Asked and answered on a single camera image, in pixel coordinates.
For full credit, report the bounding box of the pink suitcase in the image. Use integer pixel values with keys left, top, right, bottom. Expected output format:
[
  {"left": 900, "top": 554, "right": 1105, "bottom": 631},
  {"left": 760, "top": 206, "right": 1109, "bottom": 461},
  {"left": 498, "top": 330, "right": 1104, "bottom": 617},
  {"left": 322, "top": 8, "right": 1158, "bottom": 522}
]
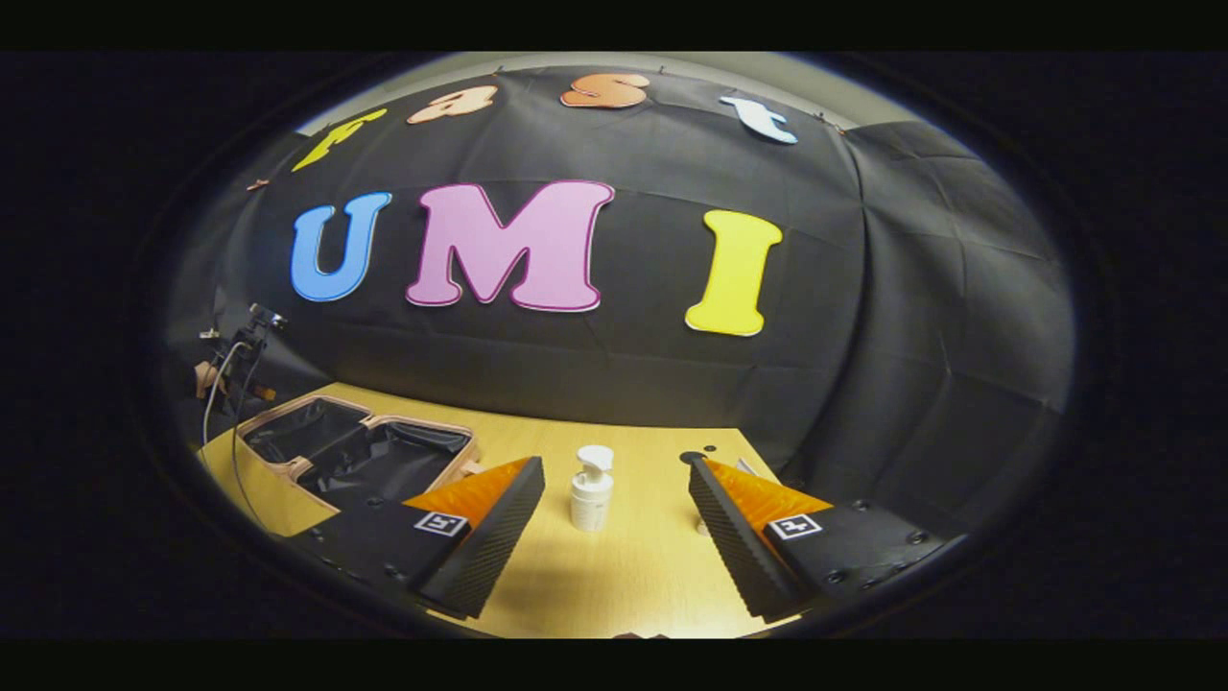
[{"left": 235, "top": 394, "right": 483, "bottom": 512}]

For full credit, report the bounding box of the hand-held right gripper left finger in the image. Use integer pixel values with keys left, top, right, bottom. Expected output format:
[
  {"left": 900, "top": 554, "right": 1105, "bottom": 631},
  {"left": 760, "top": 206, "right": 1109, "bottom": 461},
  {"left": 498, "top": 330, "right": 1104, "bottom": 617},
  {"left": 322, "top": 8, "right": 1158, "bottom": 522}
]
[{"left": 286, "top": 456, "right": 546, "bottom": 620}]

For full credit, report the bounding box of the white cable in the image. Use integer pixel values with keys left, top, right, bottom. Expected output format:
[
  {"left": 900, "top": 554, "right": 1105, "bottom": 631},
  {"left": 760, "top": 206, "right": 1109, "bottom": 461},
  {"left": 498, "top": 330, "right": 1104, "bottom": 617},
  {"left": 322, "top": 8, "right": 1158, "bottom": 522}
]
[{"left": 201, "top": 340, "right": 247, "bottom": 448}]

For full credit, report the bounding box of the black backdrop cloth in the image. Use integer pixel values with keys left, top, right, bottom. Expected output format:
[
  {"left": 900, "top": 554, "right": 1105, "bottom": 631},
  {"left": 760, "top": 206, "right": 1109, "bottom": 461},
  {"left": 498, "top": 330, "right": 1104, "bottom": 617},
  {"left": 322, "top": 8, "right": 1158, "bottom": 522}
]
[{"left": 163, "top": 65, "right": 1075, "bottom": 473}]

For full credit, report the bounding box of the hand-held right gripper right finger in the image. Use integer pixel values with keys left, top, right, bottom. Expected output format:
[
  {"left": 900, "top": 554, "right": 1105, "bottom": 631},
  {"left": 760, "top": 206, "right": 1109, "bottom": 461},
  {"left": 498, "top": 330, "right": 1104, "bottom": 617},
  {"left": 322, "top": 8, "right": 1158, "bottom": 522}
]
[{"left": 687, "top": 457, "right": 968, "bottom": 623}]

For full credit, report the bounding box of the white pump bottle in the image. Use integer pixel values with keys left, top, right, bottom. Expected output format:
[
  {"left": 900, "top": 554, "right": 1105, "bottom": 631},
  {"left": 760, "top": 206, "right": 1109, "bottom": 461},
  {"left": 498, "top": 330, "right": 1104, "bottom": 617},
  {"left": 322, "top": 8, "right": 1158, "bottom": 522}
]
[{"left": 570, "top": 444, "right": 616, "bottom": 534}]

